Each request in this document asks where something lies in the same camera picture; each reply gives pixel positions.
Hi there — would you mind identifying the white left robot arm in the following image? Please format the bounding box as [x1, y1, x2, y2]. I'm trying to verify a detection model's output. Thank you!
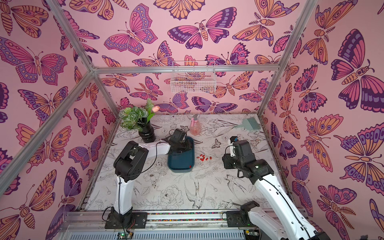
[113, 129, 195, 215]

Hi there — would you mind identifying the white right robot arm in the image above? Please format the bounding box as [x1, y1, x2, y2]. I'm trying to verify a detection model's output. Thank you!
[222, 136, 329, 240]

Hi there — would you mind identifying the teal storage box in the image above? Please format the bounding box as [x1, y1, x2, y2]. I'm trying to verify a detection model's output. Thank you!
[167, 137, 195, 173]

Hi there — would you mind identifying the pink spray bottle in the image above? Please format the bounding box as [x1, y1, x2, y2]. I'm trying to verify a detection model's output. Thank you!
[190, 114, 202, 136]

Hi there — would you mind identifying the black vase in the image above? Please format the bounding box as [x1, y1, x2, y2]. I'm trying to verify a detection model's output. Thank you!
[139, 122, 156, 143]

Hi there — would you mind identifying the green artificial plant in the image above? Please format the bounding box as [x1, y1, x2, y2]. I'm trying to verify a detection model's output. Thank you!
[119, 99, 160, 132]

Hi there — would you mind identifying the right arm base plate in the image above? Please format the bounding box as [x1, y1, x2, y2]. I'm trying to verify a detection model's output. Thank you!
[226, 210, 256, 228]

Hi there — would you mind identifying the white wire basket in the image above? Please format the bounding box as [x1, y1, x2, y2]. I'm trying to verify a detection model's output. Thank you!
[169, 61, 217, 94]

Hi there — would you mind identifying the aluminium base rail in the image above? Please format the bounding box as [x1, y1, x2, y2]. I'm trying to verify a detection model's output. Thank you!
[56, 208, 310, 240]

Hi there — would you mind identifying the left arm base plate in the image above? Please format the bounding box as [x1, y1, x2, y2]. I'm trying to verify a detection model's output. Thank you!
[105, 209, 148, 230]

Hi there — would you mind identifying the aluminium frame post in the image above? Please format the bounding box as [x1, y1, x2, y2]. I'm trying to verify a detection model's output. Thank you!
[258, 0, 318, 117]

